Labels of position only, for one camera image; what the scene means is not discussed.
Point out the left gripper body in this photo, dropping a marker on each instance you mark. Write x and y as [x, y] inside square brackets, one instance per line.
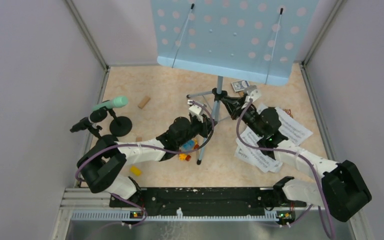
[197, 127]

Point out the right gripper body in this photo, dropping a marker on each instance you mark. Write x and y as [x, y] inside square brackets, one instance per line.
[250, 116]

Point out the sheet music page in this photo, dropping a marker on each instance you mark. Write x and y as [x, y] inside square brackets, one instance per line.
[292, 129]
[255, 157]

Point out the blue music stand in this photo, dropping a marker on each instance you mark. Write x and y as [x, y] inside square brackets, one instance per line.
[251, 40]

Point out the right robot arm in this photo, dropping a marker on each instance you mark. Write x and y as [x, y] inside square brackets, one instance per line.
[338, 186]

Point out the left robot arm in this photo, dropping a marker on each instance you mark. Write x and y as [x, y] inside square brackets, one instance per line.
[101, 166]

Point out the toy block car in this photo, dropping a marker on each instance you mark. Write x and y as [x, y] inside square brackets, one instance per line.
[188, 146]

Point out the playing card box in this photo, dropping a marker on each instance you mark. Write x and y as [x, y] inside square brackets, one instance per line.
[239, 85]

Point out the red owl toy block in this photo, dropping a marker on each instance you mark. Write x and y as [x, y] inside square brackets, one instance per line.
[288, 112]

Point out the wooden block far left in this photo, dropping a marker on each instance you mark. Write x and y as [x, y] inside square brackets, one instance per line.
[144, 101]

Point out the yellow toy brick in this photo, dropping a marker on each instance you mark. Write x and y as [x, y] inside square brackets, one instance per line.
[135, 170]

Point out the mint green microphone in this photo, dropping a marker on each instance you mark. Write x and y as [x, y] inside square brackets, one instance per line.
[120, 125]

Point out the black microphone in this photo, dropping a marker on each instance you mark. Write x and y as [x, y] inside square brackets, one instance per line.
[90, 123]

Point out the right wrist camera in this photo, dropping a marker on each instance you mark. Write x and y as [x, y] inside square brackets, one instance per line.
[252, 93]

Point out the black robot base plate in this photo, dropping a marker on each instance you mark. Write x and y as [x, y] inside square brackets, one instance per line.
[214, 203]

